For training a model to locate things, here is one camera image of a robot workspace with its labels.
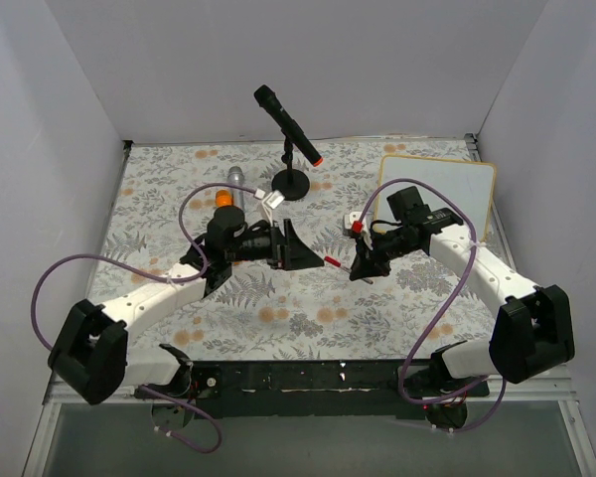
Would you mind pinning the black microphone stand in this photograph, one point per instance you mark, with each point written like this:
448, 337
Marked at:
291, 183

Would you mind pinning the aluminium frame rail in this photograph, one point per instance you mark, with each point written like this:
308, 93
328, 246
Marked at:
553, 385

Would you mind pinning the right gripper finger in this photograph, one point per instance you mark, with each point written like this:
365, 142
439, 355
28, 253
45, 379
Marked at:
376, 265
357, 265

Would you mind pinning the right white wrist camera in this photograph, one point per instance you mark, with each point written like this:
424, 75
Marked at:
355, 227

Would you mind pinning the red capped whiteboard marker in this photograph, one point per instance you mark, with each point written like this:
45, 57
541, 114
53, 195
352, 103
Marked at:
344, 268

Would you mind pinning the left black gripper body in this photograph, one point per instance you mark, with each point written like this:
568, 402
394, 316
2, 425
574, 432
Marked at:
279, 246

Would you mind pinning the floral table mat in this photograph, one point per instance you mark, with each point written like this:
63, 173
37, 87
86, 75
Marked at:
167, 194

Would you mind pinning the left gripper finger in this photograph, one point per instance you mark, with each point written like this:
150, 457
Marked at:
299, 258
294, 247

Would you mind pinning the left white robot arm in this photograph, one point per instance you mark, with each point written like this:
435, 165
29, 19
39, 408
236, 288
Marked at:
94, 353

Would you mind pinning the silver microphone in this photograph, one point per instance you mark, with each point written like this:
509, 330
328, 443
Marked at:
235, 177

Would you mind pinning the black microphone orange tip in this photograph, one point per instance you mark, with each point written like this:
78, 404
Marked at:
268, 101

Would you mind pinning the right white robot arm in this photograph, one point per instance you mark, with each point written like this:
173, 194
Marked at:
533, 327

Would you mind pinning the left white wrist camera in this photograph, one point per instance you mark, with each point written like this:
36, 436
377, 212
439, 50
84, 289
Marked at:
268, 202

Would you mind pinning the yellow framed whiteboard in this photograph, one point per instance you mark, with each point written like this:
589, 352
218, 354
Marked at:
469, 185

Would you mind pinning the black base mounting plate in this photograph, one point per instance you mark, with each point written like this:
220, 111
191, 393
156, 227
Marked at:
293, 388

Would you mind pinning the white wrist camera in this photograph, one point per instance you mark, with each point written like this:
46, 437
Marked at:
268, 202
355, 227

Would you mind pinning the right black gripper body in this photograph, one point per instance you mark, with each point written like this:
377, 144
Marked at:
372, 252

